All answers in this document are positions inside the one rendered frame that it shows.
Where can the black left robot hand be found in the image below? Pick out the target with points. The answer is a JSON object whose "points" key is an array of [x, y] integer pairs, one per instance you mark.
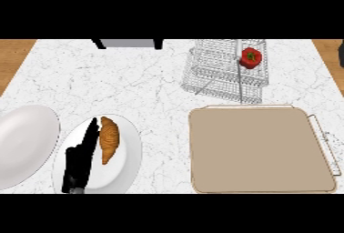
{"points": [[80, 160]]}

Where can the red bell pepper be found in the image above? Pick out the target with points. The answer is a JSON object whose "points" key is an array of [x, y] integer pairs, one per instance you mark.
{"points": [[250, 58]]}

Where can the white oval plate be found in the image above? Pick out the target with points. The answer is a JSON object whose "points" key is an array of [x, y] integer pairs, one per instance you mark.
{"points": [[23, 142], [122, 157]]}

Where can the brown croissant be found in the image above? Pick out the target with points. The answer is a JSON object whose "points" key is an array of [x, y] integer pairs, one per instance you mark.
{"points": [[108, 138]]}

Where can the dark object at edge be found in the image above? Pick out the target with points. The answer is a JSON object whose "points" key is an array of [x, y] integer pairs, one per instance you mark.
{"points": [[342, 54]]}

